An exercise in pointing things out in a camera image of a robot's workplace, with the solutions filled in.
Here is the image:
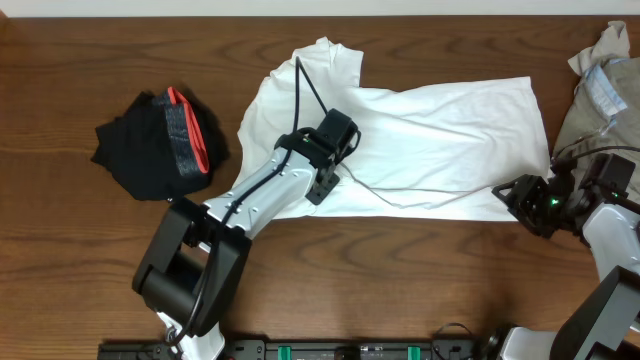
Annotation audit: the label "white printed t-shirt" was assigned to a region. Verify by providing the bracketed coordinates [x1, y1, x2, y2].
[238, 38, 549, 221]

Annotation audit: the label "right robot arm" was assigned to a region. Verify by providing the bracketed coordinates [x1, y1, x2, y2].
[480, 152, 639, 360]

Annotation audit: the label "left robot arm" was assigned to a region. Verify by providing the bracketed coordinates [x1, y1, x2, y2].
[98, 109, 361, 359]

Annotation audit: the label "khaki beige garment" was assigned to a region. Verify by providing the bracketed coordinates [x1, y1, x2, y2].
[552, 20, 640, 201]

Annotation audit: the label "black shorts with red waistband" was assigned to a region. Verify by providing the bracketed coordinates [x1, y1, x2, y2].
[91, 86, 230, 201]

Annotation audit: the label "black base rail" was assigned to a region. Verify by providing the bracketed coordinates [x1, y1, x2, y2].
[96, 337, 498, 360]

